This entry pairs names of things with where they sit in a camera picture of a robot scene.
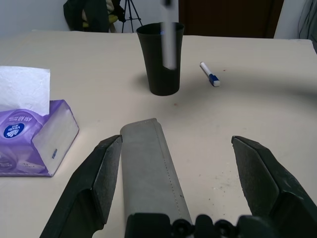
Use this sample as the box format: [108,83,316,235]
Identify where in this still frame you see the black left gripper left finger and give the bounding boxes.
[39,134,123,238]

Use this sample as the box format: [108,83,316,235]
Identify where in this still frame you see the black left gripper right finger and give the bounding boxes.
[231,135,317,238]

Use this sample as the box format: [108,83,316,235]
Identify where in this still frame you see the grey glasses case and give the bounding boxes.
[120,118,193,238]

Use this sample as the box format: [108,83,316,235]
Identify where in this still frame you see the white marker with blue band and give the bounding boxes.
[200,61,221,87]

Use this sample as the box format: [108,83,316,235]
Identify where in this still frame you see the white marker with black cap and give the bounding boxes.
[161,0,178,70]

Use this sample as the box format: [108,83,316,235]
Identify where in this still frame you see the purple tissue pack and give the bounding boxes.
[0,99,80,177]

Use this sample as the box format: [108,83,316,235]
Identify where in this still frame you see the flat white tissue sheet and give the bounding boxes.
[0,65,51,117]

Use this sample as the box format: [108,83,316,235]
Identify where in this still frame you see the black plastic cup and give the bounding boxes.
[136,22,185,97]

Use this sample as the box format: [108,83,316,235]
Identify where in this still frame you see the yellow stool cushion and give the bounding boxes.
[82,13,117,29]

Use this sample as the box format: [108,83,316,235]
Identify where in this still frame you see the black jacket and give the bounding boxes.
[63,0,124,33]

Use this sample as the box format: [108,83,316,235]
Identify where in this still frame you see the black tripod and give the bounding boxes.
[121,0,143,33]

